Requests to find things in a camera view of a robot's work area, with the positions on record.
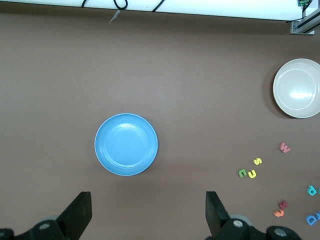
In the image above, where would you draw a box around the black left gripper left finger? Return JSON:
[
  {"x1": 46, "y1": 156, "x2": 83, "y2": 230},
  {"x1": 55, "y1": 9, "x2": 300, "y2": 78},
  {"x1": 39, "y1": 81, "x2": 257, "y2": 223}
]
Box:
[{"x1": 14, "y1": 191, "x2": 93, "y2": 240}]

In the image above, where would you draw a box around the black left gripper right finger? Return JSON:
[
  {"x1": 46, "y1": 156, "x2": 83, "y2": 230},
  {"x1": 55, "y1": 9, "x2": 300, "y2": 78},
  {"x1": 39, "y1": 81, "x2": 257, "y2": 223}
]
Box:
[{"x1": 206, "y1": 191, "x2": 301, "y2": 240}]

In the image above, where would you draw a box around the blue plate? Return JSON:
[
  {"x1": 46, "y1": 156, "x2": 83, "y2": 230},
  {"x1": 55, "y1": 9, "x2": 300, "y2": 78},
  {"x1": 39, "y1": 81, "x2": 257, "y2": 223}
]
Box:
[{"x1": 94, "y1": 113, "x2": 159, "y2": 177}]

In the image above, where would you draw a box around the blue foam letter D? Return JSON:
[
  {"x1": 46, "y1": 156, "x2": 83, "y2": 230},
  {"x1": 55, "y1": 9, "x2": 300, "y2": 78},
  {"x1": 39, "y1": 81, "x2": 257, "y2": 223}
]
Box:
[{"x1": 305, "y1": 214, "x2": 318, "y2": 227}]

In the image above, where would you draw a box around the pink foam letter w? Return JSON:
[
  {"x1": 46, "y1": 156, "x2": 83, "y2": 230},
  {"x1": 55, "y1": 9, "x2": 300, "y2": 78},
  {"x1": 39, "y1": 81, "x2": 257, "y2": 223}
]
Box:
[{"x1": 279, "y1": 142, "x2": 292, "y2": 154}]

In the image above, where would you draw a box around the brown table cover sheet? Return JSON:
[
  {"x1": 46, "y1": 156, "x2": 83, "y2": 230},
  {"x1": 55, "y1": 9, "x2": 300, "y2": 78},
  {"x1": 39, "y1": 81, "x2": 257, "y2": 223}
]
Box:
[{"x1": 0, "y1": 4, "x2": 320, "y2": 240}]

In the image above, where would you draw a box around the beige plate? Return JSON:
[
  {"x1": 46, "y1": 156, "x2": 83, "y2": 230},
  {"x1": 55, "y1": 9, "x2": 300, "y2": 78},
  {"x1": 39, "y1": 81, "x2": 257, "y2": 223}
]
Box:
[{"x1": 272, "y1": 58, "x2": 320, "y2": 119}]

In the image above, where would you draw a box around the small pale tape strip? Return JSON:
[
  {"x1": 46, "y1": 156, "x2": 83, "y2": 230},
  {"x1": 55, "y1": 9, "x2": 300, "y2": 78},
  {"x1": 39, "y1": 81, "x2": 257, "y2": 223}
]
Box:
[{"x1": 109, "y1": 9, "x2": 121, "y2": 25}]

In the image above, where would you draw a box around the aluminium profile bar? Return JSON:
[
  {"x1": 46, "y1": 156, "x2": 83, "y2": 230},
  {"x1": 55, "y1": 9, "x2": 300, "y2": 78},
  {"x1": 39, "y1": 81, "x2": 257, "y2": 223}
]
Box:
[{"x1": 289, "y1": 9, "x2": 320, "y2": 36}]

